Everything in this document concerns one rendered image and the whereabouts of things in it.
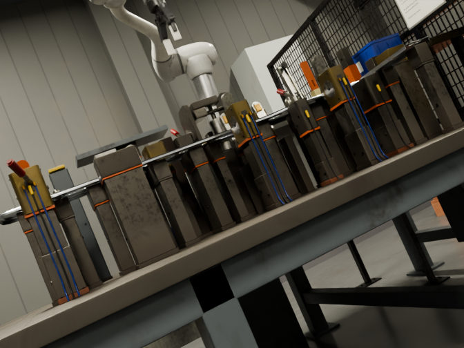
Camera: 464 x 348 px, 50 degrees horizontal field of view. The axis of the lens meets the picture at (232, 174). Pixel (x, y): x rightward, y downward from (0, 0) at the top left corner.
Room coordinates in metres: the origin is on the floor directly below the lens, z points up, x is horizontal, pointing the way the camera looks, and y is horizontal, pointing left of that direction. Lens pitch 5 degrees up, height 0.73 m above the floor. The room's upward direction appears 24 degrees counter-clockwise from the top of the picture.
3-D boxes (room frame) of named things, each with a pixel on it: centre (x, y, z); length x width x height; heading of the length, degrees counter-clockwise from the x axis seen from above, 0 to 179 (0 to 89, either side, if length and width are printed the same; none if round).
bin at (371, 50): (2.19, -0.76, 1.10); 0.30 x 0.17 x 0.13; 21
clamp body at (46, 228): (1.31, 0.51, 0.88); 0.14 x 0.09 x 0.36; 20
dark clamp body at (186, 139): (1.89, 0.13, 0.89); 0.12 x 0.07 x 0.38; 20
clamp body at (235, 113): (1.54, -0.10, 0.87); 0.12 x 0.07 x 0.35; 20
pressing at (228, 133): (1.69, 0.04, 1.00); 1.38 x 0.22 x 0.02; 110
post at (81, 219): (1.85, 0.60, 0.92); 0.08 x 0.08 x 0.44; 20
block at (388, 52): (1.84, -0.72, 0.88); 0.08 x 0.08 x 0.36; 20
